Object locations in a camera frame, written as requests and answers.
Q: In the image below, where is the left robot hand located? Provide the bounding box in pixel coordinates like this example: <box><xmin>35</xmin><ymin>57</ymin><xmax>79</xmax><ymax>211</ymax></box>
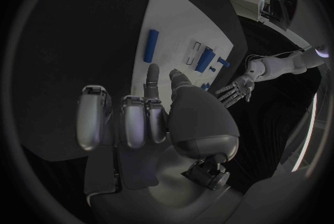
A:
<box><xmin>214</xmin><ymin>74</ymin><xmax>256</xmax><ymax>109</ymax></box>

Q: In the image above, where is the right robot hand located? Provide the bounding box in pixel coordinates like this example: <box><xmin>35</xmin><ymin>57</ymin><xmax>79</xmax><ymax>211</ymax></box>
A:
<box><xmin>74</xmin><ymin>63</ymin><xmax>247</xmax><ymax>224</ymax></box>

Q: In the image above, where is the white task board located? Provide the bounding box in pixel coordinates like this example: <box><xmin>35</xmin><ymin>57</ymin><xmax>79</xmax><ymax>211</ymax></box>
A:
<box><xmin>130</xmin><ymin>0</ymin><xmax>235</xmax><ymax>100</ymax></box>

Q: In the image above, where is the blue block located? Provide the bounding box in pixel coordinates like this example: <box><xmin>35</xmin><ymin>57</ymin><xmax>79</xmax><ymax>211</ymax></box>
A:
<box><xmin>194</xmin><ymin>46</ymin><xmax>217</xmax><ymax>73</ymax></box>

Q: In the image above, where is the long blue cylinder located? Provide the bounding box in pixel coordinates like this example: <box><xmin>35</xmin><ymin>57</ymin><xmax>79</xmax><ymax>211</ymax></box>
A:
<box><xmin>143</xmin><ymin>28</ymin><xmax>160</xmax><ymax>64</ymax></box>

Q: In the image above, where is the white cable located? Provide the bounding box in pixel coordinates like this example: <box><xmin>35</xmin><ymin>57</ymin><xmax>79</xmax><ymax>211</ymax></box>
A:
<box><xmin>244</xmin><ymin>46</ymin><xmax>313</xmax><ymax>66</ymax></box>

